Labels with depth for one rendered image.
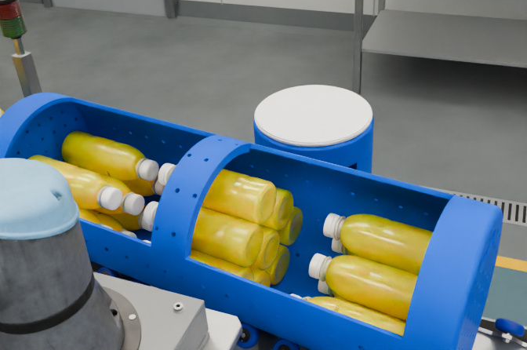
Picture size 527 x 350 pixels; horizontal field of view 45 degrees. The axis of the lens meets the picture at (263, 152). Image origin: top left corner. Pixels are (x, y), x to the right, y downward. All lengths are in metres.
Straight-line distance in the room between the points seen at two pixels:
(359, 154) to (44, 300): 0.94
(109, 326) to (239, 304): 0.28
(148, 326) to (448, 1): 3.81
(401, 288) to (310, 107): 0.67
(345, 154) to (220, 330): 0.68
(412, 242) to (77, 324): 0.51
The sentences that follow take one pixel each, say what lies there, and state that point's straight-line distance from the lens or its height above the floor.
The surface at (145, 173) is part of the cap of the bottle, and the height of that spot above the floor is 1.11.
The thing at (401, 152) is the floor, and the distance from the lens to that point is 3.24.
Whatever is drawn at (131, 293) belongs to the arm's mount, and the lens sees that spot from 0.81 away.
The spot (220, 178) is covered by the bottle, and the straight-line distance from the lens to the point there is 1.02.
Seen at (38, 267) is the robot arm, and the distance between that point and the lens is 0.63.
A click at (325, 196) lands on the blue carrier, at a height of 1.09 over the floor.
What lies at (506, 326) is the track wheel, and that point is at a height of 0.98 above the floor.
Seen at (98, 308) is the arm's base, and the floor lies 1.28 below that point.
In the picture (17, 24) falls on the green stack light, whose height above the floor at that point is 1.19.
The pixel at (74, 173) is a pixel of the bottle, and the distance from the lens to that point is 1.18.
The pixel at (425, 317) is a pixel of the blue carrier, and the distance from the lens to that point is 0.83.
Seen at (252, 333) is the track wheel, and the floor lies 0.97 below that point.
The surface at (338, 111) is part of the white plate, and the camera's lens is 1.49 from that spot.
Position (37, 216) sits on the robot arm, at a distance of 0.60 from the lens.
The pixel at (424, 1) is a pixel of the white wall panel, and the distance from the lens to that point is 4.40.
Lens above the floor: 1.78
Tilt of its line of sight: 33 degrees down
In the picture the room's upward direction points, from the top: 4 degrees counter-clockwise
